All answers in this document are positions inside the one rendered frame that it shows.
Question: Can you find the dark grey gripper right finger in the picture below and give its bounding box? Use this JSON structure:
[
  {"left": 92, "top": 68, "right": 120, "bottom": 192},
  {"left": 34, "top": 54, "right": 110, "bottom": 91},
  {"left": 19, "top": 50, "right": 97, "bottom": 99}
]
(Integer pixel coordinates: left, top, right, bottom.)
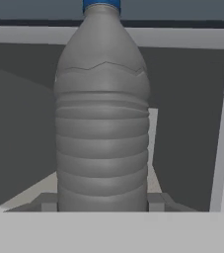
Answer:
[{"left": 146, "top": 192, "right": 197, "bottom": 212}]

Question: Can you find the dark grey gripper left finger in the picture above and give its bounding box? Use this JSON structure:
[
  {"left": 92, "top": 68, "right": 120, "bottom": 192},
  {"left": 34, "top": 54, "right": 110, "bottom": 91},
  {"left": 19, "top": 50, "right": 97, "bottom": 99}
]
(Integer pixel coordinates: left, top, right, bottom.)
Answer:
[{"left": 4, "top": 192, "right": 59, "bottom": 212}]

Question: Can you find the grey water bottle blue cap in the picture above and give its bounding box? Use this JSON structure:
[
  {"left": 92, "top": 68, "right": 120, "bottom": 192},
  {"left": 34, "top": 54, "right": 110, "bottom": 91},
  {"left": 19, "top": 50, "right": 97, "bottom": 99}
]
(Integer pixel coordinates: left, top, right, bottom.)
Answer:
[{"left": 52, "top": 0, "right": 151, "bottom": 212}]

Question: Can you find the white fridge with dark interior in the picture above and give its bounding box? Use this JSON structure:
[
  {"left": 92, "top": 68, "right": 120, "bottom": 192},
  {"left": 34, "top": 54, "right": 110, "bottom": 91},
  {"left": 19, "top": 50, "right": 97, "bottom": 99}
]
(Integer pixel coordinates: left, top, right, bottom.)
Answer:
[{"left": 0, "top": 0, "right": 224, "bottom": 212}]

